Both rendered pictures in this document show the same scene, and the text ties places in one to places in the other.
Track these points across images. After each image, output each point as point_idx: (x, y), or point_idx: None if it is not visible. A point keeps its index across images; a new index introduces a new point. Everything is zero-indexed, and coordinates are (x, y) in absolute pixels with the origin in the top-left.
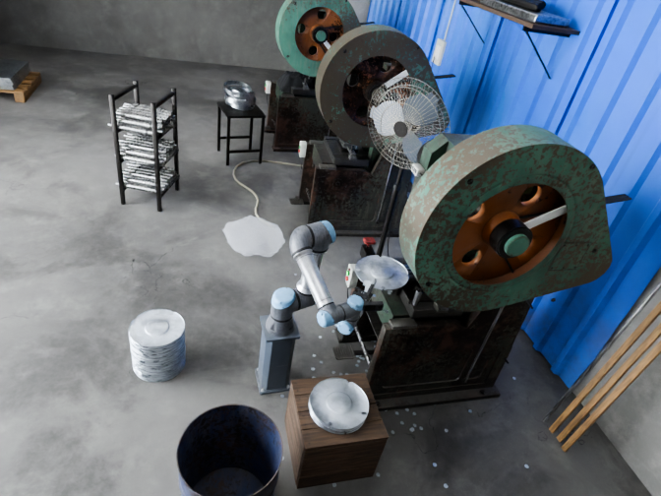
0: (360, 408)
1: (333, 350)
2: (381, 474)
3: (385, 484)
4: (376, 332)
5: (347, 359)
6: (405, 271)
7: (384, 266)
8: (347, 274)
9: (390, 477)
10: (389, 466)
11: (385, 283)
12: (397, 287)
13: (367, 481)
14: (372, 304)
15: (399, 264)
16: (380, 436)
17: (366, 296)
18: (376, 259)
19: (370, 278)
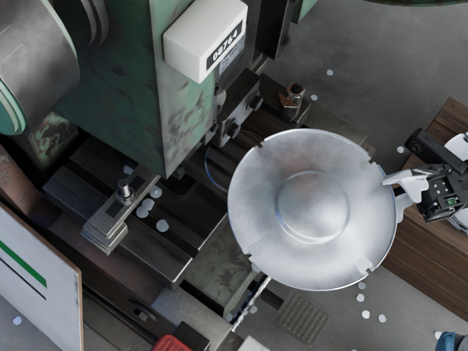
0: (466, 147)
1: (317, 337)
2: (395, 146)
3: (402, 134)
4: None
5: (255, 335)
6: (247, 159)
7: (286, 214)
8: None
9: (388, 134)
10: (376, 144)
11: (347, 170)
12: (331, 137)
13: None
14: (445, 147)
15: (232, 189)
16: (461, 106)
17: (446, 168)
18: (272, 256)
19: (363, 214)
